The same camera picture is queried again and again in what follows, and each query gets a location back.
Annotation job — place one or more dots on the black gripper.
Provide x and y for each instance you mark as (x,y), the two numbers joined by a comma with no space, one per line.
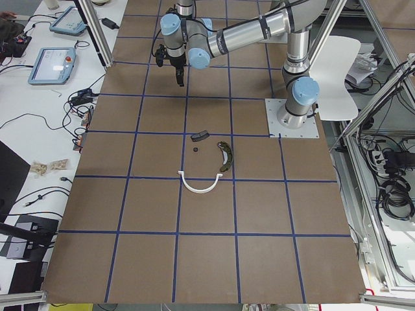
(176,62)

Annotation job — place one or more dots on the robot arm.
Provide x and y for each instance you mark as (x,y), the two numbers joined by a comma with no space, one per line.
(185,8)
(188,40)

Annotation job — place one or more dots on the operator hand at desk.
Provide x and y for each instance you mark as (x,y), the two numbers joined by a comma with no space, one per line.
(8,15)

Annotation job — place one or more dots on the black brake pad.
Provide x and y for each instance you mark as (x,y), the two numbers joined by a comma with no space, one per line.
(200,136)

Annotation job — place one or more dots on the black power adapter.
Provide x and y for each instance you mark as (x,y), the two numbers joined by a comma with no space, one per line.
(109,23)

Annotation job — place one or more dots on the green brake shoe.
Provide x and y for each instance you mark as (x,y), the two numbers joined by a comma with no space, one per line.
(227,154)

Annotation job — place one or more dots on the far blue teach pendant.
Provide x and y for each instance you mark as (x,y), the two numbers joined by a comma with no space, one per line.
(69,23)

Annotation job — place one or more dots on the blue teach pendant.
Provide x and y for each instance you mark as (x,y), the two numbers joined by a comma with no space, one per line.
(53,66)
(69,23)

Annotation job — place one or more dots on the near blue teach pendant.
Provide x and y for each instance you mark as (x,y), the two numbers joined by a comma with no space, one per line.
(53,66)

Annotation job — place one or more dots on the white plastic chair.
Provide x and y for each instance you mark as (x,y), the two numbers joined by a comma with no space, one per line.
(329,70)

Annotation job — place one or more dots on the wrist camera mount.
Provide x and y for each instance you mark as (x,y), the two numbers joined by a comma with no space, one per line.
(160,55)

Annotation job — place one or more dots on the white curved plastic bracket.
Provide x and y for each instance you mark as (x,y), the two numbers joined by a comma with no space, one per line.
(199,186)

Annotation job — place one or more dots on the aluminium frame post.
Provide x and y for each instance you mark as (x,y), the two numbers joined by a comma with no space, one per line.
(92,23)

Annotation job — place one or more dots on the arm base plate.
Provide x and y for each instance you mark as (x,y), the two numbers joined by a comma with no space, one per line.
(281,124)

